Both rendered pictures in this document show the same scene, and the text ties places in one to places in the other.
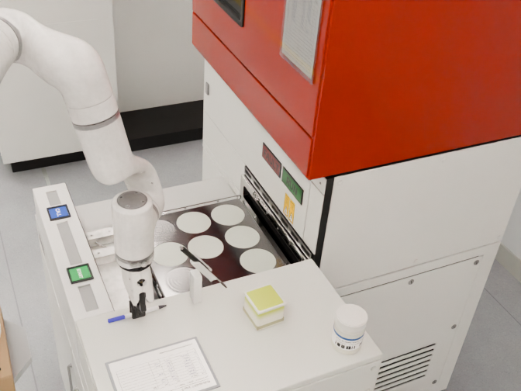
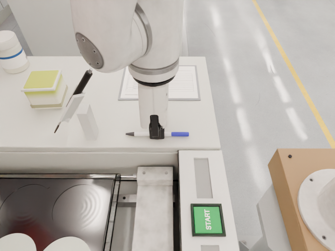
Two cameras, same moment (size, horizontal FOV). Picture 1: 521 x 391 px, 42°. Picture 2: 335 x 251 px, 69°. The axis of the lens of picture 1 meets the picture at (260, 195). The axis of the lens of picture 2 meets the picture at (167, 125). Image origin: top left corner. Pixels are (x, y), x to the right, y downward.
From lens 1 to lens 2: 1.63 m
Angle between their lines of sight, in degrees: 91
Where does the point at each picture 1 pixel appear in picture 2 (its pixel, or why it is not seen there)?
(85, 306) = (207, 168)
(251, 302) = (57, 78)
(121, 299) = (158, 213)
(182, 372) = not seen: hidden behind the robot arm
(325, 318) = (6, 85)
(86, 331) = (211, 132)
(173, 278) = (87, 214)
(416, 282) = not seen: outside the picture
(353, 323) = (7, 32)
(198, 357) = (127, 84)
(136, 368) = (177, 89)
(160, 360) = not seen: hidden behind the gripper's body
